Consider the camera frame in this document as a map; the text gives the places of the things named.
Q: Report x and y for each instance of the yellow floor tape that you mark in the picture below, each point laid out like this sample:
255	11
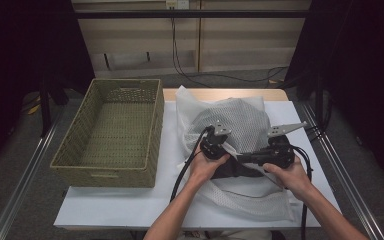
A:
33	108

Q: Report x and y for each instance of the person's right hand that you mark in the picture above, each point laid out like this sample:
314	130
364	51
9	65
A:
290	178

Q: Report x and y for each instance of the metal floor rail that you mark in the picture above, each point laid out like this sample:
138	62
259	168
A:
23	183
340	166

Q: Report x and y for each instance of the white table cover sheet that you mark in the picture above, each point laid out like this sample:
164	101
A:
86	208

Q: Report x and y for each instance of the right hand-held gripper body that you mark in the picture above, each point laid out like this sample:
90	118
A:
278	153

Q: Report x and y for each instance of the white mesh laundry bag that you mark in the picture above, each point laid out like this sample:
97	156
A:
243	116

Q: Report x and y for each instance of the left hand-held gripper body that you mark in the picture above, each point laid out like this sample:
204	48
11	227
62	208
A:
213	146

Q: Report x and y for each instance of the white wall outlet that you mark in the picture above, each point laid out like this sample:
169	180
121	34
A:
177	4

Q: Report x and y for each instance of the black metal stand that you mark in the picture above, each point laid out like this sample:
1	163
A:
45	110
319	100

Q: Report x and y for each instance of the dark grey garment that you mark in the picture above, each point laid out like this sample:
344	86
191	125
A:
236	170

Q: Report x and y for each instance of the person's left hand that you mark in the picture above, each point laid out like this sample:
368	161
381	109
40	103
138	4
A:
205	168

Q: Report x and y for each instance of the green woven basket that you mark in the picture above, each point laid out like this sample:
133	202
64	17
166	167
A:
113	133

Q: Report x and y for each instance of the black curtain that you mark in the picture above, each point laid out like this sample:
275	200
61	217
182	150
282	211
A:
363	83
20	66

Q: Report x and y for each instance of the black horizontal metal bar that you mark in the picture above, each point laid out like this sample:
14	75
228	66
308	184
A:
180	14

